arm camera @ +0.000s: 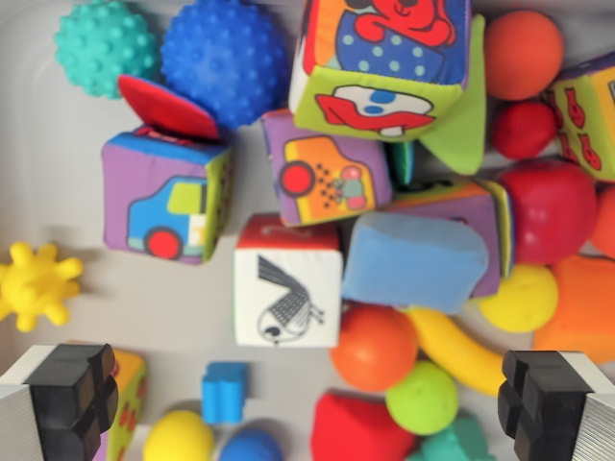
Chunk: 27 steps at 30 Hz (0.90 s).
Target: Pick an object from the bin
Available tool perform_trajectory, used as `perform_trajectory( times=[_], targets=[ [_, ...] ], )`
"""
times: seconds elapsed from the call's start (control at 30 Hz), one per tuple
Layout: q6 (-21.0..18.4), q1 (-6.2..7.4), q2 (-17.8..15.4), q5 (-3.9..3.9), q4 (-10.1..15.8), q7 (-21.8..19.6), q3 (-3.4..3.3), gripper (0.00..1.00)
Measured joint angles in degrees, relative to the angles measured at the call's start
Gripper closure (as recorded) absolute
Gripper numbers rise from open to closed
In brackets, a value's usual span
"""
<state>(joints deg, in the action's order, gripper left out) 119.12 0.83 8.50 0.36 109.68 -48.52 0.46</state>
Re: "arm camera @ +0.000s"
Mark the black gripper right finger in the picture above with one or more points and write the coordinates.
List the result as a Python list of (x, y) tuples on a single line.
[(548, 403)]

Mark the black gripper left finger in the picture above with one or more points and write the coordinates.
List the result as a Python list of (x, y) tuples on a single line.
[(72, 398)]

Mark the light blue plush block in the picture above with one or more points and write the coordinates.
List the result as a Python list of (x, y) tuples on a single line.
[(413, 264)]

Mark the grey plastic bin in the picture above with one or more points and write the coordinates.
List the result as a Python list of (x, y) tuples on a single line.
[(48, 168)]

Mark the yellow orange patterned fabric cube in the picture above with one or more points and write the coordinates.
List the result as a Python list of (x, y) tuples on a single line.
[(129, 398)]

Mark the orange plush block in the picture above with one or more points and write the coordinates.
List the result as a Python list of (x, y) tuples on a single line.
[(581, 307)]

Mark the teal rubber animal toy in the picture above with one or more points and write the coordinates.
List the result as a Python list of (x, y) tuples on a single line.
[(451, 444)]

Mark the yellow spiky rubber ball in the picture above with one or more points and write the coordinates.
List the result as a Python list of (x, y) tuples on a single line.
[(36, 285)]

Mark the lime green rubber ball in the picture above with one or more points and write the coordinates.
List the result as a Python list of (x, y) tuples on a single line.
[(422, 398)]

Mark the blue plastic block piece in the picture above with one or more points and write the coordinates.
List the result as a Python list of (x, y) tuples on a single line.
[(223, 391)]

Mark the orange rubber ball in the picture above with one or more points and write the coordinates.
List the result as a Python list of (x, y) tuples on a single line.
[(372, 348), (521, 53)]

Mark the smooth blue rubber ball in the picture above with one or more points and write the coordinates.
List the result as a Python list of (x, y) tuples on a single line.
[(251, 446)]

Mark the large red rubber apple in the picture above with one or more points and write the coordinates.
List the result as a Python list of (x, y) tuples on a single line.
[(548, 211)]

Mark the red plush cube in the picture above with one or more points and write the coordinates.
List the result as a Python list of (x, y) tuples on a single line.
[(355, 429)]

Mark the purple cube with blue car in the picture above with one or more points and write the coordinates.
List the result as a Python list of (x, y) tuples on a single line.
[(158, 201)]

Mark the purple cube with red circle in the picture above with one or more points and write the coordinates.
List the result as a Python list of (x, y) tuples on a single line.
[(461, 201)]

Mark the white cube with bird print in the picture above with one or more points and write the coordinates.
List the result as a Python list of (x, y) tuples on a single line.
[(288, 298)]

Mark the small red rubber ball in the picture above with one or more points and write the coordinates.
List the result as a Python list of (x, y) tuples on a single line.
[(523, 129)]

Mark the green felt flap blue edge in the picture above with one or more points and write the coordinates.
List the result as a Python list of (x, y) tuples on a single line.
[(402, 161)]

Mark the fabric cube with red fish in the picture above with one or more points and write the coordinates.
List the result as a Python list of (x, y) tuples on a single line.
[(586, 120)]

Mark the teal bumpy rubber ball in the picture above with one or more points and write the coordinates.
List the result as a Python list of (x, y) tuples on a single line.
[(103, 48)]

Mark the blue bumpy rubber ball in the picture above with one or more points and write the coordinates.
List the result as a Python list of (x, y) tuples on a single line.
[(226, 57)]

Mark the fabric cube with red dog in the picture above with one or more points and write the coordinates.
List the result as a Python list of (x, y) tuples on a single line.
[(384, 62)]

